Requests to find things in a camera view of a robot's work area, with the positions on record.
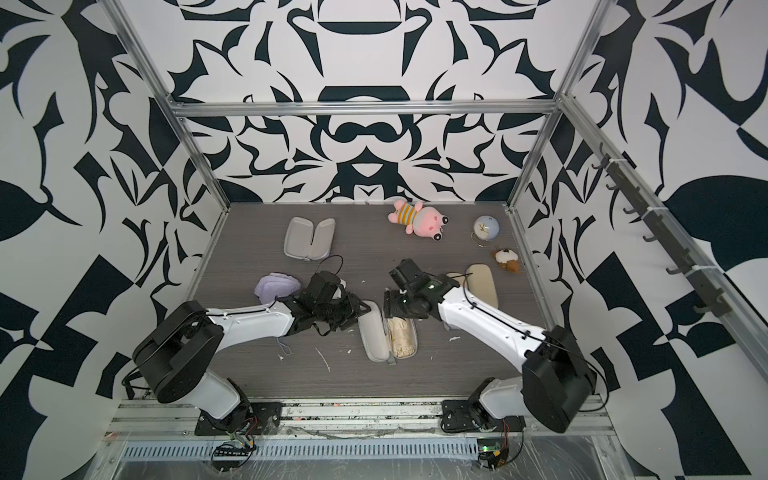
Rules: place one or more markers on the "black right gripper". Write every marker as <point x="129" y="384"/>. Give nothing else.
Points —
<point x="397" y="302"/>

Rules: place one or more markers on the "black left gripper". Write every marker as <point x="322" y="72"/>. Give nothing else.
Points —
<point x="345" y="308"/>

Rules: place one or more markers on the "beige umbrella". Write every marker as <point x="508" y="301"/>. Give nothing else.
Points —
<point x="402" y="337"/>

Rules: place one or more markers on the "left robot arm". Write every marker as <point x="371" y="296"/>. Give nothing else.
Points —
<point x="175" y="358"/>

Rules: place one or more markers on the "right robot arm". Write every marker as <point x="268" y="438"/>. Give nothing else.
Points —
<point x="555" y="379"/>

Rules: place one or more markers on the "pink plush toy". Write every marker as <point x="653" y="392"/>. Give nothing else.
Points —
<point x="419" y="220"/>

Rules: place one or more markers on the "brown white plush toy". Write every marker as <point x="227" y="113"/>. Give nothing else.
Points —
<point x="507" y="259"/>

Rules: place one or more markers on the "blue alarm clock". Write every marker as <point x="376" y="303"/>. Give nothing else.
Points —
<point x="485" y="229"/>

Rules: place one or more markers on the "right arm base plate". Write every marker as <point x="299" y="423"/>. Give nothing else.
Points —
<point x="463" y="416"/>

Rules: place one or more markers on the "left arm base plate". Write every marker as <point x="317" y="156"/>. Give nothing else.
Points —
<point x="260" y="418"/>

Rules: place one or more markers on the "wall hook rack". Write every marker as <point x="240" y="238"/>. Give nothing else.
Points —
<point x="668" y="233"/>

